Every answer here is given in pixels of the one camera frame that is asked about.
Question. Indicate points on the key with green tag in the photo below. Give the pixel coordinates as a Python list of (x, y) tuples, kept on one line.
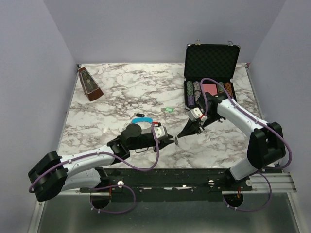
[(167, 110)]

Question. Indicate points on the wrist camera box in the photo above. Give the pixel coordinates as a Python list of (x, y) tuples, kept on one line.
[(160, 131), (196, 114)]

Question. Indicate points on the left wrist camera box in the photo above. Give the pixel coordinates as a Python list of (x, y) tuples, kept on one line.
[(160, 131)]

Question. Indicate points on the pink playing card deck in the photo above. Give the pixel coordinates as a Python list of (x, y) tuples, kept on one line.
[(210, 88)]

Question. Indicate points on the black poker chip case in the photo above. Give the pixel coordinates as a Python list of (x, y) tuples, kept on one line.
[(215, 61)]

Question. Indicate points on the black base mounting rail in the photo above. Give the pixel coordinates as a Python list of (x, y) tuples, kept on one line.
[(177, 185)]

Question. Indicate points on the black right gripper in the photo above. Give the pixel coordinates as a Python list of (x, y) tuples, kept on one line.
[(191, 128)]

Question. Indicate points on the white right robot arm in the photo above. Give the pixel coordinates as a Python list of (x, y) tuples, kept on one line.
[(265, 144)]

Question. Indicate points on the brown wooden metronome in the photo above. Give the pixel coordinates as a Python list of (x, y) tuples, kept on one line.
[(89, 86)]

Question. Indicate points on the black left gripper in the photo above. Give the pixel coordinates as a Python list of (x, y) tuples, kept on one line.
[(162, 143)]

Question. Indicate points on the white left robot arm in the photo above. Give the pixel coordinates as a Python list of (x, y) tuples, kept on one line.
[(56, 173)]

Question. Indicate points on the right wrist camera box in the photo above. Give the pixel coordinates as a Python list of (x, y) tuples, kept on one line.
[(196, 114)]

